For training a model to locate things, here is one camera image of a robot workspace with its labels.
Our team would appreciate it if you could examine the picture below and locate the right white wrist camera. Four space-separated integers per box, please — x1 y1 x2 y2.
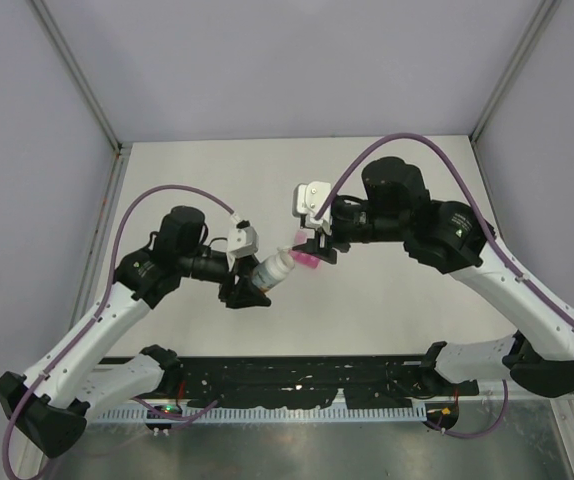
292 181 332 234

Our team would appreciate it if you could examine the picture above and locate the white slotted cable duct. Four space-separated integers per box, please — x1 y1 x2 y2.
94 402 427 425

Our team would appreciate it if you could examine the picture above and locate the left aluminium corner post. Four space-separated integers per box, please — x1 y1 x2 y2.
29 0 124 154

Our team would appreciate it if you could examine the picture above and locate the aluminium frame rail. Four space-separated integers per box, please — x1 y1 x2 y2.
476 380 574 401

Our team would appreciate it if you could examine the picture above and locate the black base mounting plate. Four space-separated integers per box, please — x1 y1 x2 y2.
151 355 479 410

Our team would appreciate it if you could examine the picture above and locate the right aluminium corner post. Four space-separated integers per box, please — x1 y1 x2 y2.
469 0 561 144

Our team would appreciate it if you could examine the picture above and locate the left side aluminium rail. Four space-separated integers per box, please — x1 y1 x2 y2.
67 143 133 330

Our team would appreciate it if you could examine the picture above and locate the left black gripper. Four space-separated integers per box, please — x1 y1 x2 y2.
178 247 272 307

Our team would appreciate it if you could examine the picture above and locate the pink weekly pill organizer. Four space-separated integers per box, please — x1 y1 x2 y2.
290 230 321 269

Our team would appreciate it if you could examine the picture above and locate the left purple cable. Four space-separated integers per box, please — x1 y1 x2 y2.
2 183 246 479

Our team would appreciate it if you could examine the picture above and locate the aluminium corner post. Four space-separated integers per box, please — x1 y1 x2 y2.
29 0 124 154
469 0 561 144

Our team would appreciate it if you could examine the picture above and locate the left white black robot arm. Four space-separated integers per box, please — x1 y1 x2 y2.
0 206 271 459

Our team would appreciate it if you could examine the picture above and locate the white pill bottle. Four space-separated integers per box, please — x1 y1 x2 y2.
251 249 295 293

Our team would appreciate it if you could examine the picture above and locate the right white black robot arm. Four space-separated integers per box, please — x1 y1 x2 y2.
292 157 574 398

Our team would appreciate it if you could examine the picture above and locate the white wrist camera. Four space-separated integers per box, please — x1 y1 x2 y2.
292 181 332 234
225 220 259 272

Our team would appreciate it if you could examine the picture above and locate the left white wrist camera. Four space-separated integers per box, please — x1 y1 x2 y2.
225 220 259 272

